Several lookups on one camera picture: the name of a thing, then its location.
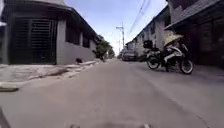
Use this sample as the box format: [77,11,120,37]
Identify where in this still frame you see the tree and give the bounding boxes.
[92,39,116,61]

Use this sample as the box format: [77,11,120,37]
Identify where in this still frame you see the car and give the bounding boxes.
[121,49,138,62]

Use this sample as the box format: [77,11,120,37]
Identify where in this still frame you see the utility pole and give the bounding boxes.
[115,22,126,52]

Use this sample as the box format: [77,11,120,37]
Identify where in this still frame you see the grey asphalt road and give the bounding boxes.
[0,59,224,128]

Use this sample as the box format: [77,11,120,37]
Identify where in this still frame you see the motorcycle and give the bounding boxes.
[142,33,195,75]

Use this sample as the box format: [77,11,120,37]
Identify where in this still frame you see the grey building with dark gate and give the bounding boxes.
[0,0,101,66]

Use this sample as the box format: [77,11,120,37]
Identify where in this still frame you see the broken concrete pavement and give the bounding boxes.
[0,59,101,93]

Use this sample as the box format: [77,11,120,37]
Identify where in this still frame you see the row of buildings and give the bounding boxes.
[124,0,224,68]

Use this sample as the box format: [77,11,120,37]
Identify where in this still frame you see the overhead wires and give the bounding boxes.
[128,0,153,34]

